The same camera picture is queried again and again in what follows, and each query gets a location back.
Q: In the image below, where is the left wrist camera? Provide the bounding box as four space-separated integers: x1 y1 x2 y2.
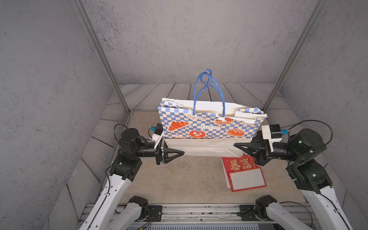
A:
148 123 164 149

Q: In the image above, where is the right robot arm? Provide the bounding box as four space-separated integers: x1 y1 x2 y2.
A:
234 125 352 230

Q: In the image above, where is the right frame post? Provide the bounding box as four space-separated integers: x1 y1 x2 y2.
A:
263 0 327 111

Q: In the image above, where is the left frame post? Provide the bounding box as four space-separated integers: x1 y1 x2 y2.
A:
72 0 130 114

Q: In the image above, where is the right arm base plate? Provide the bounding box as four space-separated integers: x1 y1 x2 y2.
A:
237 205 258 221

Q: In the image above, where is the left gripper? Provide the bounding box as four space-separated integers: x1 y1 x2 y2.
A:
133 138 183 167

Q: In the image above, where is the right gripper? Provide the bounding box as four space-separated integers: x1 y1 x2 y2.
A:
234 132 301 168

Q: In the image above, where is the frame post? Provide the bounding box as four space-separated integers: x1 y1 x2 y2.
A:
263 0 327 111
72 0 130 114

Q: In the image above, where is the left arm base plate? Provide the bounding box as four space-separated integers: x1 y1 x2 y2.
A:
142 205 163 222

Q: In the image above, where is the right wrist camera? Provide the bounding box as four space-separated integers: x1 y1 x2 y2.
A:
261 124 288 152

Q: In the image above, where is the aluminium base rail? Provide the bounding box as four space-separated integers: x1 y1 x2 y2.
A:
75 202 331 230

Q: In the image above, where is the red paper gift bag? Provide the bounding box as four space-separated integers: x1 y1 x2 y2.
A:
221 155 266 192

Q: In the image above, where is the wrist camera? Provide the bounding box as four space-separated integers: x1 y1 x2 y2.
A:
148 123 164 149
261 124 288 152

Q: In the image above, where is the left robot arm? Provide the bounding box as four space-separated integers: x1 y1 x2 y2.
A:
80 128 185 230

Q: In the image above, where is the blue checkered paper bag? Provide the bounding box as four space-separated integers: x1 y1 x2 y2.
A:
158 70 267 157

